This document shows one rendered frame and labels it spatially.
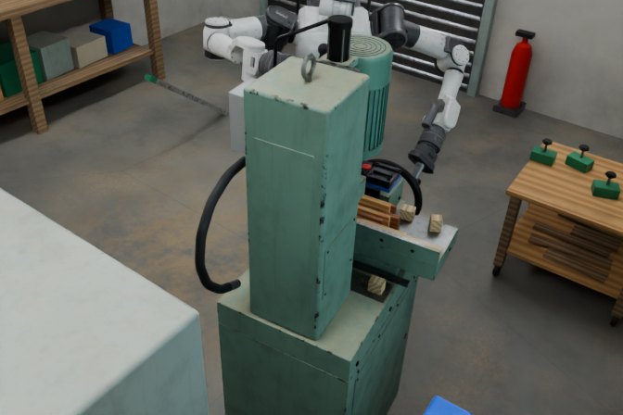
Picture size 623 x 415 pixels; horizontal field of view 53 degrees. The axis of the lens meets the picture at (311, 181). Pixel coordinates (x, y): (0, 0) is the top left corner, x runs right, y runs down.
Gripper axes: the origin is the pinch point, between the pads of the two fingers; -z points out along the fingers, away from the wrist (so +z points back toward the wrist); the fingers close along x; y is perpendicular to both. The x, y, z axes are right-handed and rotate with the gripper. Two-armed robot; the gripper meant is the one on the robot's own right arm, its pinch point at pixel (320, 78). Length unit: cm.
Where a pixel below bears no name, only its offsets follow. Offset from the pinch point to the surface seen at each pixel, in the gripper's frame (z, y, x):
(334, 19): -13.0, -12.9, -30.1
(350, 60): -17.3, -5.1, -23.6
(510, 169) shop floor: -36, 16, 244
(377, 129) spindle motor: -22.1, 9.7, -2.1
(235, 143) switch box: 1.6, 21.9, -35.5
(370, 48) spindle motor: -17.0, -10.3, -11.8
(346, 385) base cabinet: -35, 80, -7
